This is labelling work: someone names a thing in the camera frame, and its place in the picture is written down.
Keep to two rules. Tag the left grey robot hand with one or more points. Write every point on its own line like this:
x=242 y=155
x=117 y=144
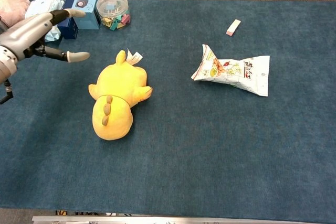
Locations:
x=26 y=35

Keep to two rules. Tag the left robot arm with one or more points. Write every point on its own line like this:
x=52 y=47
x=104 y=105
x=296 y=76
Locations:
x=6 y=65

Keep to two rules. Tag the yellow plush toy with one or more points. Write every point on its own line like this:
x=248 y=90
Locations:
x=115 y=90

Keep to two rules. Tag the light blue wet wipes pack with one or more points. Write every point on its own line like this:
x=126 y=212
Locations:
x=39 y=6

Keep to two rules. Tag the dark blue box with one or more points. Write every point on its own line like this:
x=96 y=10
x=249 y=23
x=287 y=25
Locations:
x=68 y=28

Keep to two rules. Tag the light blue product box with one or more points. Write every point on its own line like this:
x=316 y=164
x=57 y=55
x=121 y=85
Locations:
x=88 y=20

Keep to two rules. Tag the clear jar of coloured clips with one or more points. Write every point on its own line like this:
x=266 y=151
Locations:
x=113 y=11

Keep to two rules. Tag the blue table cloth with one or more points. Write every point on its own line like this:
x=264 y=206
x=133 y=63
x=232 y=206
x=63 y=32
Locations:
x=183 y=142

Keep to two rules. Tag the white and pink eraser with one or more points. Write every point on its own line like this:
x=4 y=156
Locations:
x=233 y=27

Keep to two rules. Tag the white printed snack bag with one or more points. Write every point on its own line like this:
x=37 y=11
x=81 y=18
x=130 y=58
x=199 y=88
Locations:
x=244 y=74

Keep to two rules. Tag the silver metal rail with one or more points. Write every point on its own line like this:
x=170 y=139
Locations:
x=157 y=220

